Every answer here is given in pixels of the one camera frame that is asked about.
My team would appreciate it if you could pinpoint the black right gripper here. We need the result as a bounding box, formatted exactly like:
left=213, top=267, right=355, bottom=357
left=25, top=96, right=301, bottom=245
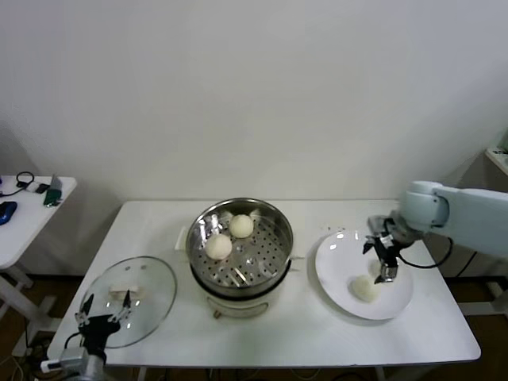
left=360, top=233, right=403, bottom=285

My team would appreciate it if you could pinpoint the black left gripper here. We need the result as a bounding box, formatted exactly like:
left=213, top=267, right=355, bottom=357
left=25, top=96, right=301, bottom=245
left=75, top=290, right=133, bottom=356

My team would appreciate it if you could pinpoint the glass pot lid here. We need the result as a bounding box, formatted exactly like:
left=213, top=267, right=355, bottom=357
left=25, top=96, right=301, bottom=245
left=78, top=256, right=178, bottom=349

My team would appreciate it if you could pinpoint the stainless steel steamer basket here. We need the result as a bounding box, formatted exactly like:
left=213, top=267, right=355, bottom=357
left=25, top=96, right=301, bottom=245
left=174, top=198, right=306, bottom=297

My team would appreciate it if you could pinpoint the white round plate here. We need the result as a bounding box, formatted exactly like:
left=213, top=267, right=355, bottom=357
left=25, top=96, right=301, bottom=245
left=314, top=229, right=414, bottom=321

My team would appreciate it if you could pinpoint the white side table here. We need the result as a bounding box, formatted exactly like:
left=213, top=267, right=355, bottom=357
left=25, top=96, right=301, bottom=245
left=0, top=175, right=78, bottom=322

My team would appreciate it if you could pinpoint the green grey flat tool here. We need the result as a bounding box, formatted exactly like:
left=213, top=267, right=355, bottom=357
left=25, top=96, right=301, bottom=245
left=42, top=174, right=64, bottom=210

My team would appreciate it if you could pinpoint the white electric cooking pot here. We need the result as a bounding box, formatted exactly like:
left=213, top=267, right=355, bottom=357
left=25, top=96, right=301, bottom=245
left=176, top=237, right=306, bottom=321

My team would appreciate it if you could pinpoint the blue computer mouse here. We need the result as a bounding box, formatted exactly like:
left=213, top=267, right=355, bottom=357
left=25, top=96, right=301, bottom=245
left=0, top=201, right=19, bottom=226

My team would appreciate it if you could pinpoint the white shelf table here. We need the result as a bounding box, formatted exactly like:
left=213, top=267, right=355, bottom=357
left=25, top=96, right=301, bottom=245
left=486, top=147, right=508, bottom=175

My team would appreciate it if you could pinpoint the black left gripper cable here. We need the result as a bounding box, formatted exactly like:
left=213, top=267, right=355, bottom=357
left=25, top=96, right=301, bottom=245
left=65, top=332, right=87, bottom=351

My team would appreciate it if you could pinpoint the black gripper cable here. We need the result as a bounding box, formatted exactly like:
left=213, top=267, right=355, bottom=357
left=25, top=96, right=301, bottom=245
left=65, top=332, right=87, bottom=351
left=396, top=237, right=454, bottom=270

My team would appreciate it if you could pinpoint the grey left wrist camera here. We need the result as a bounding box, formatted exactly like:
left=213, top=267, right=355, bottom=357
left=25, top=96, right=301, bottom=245
left=41, top=348, right=89, bottom=372

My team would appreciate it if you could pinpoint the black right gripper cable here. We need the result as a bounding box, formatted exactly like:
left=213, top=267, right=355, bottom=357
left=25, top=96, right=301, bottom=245
left=396, top=237, right=454, bottom=270

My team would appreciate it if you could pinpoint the black adapter with cable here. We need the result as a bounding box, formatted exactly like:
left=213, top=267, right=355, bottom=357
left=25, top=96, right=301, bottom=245
left=455, top=250, right=477, bottom=278

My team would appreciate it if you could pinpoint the black table base frame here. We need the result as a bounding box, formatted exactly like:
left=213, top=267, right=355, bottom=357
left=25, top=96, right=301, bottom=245
left=460, top=280, right=508, bottom=317

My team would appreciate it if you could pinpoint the black looped cable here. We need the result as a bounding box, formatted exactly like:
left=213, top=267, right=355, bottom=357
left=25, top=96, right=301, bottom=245
left=0, top=171, right=35, bottom=198

